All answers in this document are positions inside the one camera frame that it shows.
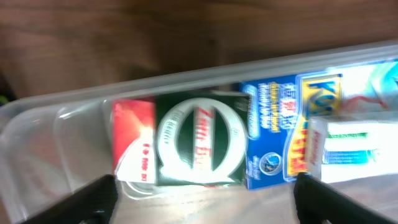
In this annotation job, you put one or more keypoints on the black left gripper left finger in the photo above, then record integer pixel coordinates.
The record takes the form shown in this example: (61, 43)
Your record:
(93, 203)

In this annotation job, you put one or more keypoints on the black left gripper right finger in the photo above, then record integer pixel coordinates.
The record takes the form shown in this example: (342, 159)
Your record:
(316, 202)

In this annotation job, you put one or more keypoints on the white Panadol box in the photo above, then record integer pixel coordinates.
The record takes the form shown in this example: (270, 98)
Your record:
(339, 150)

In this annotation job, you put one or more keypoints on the red medicine box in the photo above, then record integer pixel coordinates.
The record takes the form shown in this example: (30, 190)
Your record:
(133, 141)

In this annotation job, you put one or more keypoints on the blue fever patch box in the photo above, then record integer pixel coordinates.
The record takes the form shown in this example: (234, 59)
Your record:
(281, 107)

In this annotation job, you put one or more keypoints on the green round-label balm box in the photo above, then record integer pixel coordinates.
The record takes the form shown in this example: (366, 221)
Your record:
(201, 138)

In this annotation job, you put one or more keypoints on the clear plastic container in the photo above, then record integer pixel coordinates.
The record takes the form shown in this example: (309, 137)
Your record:
(52, 146)

